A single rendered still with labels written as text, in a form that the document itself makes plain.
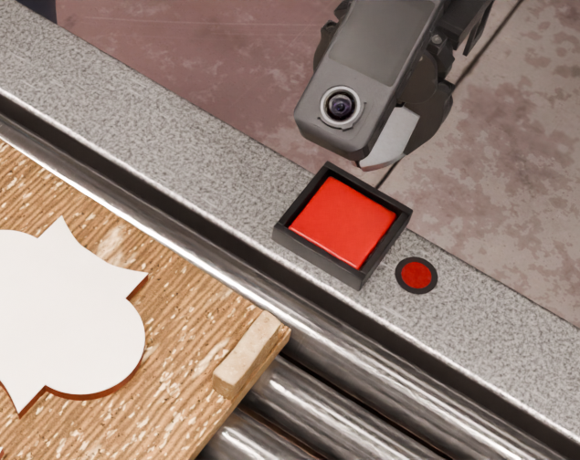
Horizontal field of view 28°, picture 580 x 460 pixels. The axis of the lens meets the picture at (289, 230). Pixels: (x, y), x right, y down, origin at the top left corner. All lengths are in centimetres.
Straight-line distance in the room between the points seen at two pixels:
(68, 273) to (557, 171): 147
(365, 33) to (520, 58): 167
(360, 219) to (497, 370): 15
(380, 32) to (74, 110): 34
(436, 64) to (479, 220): 137
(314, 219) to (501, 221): 123
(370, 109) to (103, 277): 25
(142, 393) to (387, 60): 27
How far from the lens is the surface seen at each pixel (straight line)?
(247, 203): 85
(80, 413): 74
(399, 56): 63
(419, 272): 84
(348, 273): 81
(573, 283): 202
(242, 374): 73
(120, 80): 92
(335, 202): 85
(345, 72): 63
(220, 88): 212
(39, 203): 83
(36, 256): 79
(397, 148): 74
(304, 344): 80
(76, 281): 78
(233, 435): 76
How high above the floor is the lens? 161
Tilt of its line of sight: 56 degrees down
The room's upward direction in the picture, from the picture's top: 12 degrees clockwise
